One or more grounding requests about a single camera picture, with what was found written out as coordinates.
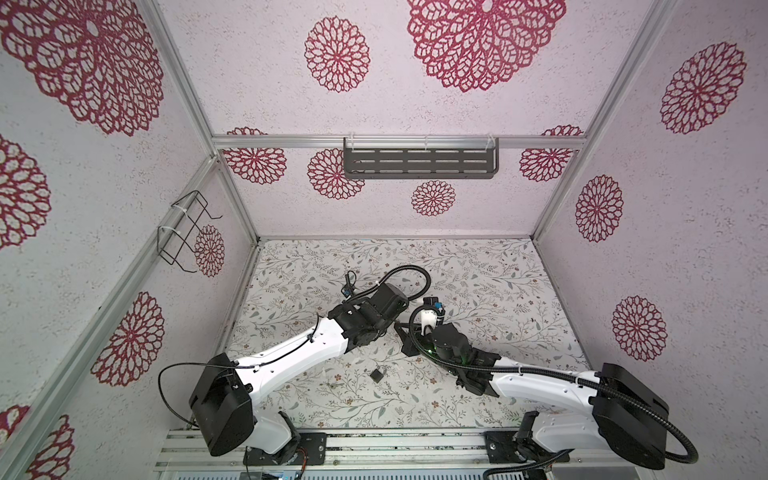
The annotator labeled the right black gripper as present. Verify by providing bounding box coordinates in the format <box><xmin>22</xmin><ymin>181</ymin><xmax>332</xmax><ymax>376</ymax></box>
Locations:
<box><xmin>394</xmin><ymin>320</ymin><xmax>460</xmax><ymax>380</ymax></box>

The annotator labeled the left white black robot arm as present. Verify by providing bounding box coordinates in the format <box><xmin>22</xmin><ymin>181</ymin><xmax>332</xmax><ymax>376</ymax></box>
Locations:
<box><xmin>189</xmin><ymin>283</ymin><xmax>410</xmax><ymax>457</ymax></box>

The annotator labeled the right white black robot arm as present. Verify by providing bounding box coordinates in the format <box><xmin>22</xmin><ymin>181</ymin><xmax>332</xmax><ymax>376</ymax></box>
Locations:
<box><xmin>395</xmin><ymin>322</ymin><xmax>669</xmax><ymax>470</ymax></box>

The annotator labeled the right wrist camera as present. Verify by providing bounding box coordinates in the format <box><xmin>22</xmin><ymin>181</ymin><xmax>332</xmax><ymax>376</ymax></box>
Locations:
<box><xmin>417</xmin><ymin>296</ymin><xmax>445</xmax><ymax>336</ymax></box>

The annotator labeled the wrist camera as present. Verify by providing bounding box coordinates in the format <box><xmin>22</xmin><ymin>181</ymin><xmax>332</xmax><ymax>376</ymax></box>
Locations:
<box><xmin>341</xmin><ymin>270</ymin><xmax>357</xmax><ymax>300</ymax></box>
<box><xmin>417</xmin><ymin>296</ymin><xmax>445</xmax><ymax>336</ymax></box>

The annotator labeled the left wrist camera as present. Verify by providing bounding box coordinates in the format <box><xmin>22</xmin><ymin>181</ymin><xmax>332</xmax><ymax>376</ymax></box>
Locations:
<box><xmin>341</xmin><ymin>270</ymin><xmax>357</xmax><ymax>300</ymax></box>

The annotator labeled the left thin black cable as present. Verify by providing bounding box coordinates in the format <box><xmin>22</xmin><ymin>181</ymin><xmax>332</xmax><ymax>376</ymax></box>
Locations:
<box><xmin>157</xmin><ymin>311</ymin><xmax>322</xmax><ymax>430</ymax></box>

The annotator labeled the right black corrugated cable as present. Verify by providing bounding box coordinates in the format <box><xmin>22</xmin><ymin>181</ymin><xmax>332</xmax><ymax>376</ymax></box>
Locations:
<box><xmin>407</xmin><ymin>305</ymin><xmax>700</xmax><ymax>480</ymax></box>

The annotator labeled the grey slotted wall shelf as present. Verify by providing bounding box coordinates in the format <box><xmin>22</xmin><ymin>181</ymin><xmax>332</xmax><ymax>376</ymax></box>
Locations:
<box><xmin>342</xmin><ymin>138</ymin><xmax>499</xmax><ymax>180</ymax></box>

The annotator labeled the black wire wall basket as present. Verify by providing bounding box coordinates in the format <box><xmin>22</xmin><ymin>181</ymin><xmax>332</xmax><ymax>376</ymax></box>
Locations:
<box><xmin>155</xmin><ymin>190</ymin><xmax>223</xmax><ymax>274</ymax></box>

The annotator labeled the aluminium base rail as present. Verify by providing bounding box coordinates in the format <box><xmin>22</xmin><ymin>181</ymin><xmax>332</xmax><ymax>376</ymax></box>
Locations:
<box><xmin>150</xmin><ymin>428</ymin><xmax>666</xmax><ymax>479</ymax></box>

